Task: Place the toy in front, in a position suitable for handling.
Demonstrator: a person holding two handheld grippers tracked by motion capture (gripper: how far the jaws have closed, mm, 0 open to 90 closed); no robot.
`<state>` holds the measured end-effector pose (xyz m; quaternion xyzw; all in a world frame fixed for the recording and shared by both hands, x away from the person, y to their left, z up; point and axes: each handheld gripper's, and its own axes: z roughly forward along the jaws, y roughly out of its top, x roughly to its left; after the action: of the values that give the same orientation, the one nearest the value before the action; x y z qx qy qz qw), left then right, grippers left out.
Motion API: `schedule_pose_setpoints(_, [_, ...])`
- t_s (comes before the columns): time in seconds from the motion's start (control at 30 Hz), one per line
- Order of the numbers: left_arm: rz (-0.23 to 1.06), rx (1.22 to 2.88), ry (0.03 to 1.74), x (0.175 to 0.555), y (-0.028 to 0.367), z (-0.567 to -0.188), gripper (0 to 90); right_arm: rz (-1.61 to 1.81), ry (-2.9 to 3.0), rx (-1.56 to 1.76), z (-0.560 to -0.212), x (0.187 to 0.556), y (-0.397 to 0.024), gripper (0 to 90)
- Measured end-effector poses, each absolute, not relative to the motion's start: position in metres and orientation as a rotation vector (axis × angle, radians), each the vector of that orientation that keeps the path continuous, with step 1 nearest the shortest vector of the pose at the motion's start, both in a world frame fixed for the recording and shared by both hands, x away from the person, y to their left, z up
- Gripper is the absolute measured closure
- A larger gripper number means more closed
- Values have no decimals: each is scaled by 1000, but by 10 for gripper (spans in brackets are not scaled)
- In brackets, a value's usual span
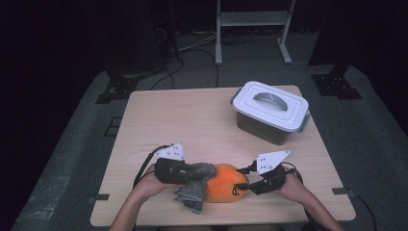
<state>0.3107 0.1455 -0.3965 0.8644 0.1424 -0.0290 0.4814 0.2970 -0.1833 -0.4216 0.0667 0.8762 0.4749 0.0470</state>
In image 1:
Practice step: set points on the orange plush toy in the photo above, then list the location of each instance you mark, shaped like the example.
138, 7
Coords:
224, 186

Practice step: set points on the person's right hand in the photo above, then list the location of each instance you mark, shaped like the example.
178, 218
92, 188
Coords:
293, 186

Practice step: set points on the grey fuzzy cloth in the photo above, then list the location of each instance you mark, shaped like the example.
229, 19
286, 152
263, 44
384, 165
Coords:
194, 189

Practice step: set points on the black tape strip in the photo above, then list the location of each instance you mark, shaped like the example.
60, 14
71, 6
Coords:
341, 191
102, 197

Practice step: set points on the person's left hand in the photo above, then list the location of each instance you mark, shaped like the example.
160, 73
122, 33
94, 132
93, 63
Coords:
149, 187

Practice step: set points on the clear brown storage box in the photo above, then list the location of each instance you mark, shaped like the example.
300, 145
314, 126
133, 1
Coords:
260, 128

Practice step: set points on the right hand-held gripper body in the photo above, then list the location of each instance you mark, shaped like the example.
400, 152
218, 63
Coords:
269, 181

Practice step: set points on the dark equipment rack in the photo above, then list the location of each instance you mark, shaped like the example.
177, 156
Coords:
166, 32

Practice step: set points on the black stand base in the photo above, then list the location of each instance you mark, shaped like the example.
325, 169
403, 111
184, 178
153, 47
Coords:
335, 85
122, 86

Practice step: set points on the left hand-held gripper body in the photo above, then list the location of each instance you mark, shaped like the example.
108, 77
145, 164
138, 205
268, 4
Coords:
171, 171

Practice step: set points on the white metal stand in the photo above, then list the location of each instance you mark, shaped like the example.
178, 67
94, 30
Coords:
253, 17

